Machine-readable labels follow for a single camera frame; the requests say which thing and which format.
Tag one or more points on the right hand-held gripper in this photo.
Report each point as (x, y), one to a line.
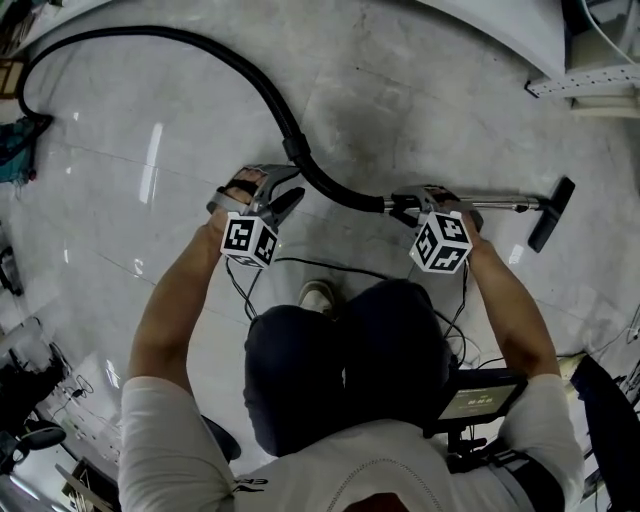
(442, 242)

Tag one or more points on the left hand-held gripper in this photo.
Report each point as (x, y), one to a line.
(250, 240)

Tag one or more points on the person's left forearm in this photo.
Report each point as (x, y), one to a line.
(175, 310)

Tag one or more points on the person's right forearm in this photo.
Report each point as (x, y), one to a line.
(510, 310)

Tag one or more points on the black vacuum floor nozzle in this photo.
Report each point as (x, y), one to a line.
(550, 215)

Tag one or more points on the red vacuum cleaner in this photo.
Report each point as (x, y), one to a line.
(15, 145)

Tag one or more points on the person's right hand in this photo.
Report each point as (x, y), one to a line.
(442, 192)

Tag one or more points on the person's left hand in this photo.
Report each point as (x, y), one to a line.
(240, 187)

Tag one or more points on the person's left shoe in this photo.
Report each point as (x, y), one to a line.
(316, 297)

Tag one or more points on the person's shoe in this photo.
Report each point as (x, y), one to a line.
(316, 297)
(570, 365)

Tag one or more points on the person's dark trousers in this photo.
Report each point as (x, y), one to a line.
(325, 375)

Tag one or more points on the white metal shelving unit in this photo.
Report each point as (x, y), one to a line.
(500, 30)

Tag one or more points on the black chest-mounted screen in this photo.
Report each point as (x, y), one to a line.
(475, 402)

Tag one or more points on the beige plastic appliance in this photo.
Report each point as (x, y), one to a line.
(605, 106)

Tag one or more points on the black round stool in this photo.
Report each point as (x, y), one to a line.
(222, 440)

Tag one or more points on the person's white shirt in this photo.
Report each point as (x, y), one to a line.
(175, 450)

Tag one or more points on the black equipment clutter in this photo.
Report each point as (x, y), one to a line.
(25, 395)

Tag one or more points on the black chair frame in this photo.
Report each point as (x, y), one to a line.
(10, 272)

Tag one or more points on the wooden frame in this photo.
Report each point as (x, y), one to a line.
(85, 487)

